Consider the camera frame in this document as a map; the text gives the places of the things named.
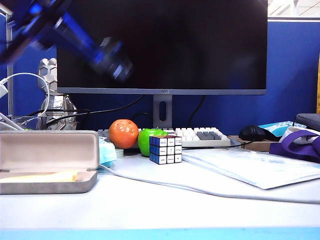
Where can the grey glasses case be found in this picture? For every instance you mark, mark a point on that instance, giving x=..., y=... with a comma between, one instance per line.
x=50, y=150

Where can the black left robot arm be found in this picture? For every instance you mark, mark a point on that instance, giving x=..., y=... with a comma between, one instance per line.
x=75, y=37

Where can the grey monitor stand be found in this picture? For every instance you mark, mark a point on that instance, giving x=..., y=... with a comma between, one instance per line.
x=156, y=112

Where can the green apple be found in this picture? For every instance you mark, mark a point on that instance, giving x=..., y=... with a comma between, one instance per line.
x=28, y=129
x=143, y=142

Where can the Rubik's cube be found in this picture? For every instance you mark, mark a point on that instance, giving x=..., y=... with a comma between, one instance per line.
x=165, y=150

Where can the orange fruit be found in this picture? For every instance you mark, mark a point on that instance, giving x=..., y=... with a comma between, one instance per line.
x=122, y=135

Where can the white and grey keyboard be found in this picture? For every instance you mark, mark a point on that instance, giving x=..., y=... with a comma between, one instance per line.
x=212, y=142

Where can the light blue mask pack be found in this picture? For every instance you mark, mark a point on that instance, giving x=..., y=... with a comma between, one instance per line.
x=107, y=156

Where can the black computer monitor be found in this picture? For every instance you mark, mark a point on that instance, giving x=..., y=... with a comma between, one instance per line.
x=200, y=45

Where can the black computer mouse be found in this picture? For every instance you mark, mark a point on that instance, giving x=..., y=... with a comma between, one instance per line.
x=250, y=133

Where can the clear plastic document bag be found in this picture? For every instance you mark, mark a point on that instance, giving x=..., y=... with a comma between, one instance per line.
x=250, y=167

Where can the brown mouse pad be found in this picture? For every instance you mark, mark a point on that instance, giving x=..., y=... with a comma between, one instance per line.
x=260, y=146

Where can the silver angular figurine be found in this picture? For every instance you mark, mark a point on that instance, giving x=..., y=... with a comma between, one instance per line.
x=53, y=105

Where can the yellow cleaning cloth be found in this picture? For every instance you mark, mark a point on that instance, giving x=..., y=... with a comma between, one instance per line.
x=57, y=176

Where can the teal snack packet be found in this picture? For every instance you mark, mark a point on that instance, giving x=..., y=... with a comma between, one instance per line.
x=277, y=127

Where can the clear glass cup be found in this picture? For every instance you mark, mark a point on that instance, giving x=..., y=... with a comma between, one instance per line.
x=27, y=121

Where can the white bag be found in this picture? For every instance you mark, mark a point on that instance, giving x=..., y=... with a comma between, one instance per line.
x=292, y=130

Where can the dark grey cushion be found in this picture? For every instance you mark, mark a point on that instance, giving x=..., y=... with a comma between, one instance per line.
x=310, y=120

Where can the white charger plug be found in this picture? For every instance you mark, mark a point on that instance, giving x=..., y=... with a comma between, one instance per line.
x=3, y=91

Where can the silver partition post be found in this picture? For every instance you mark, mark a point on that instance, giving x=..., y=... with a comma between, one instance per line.
x=10, y=100

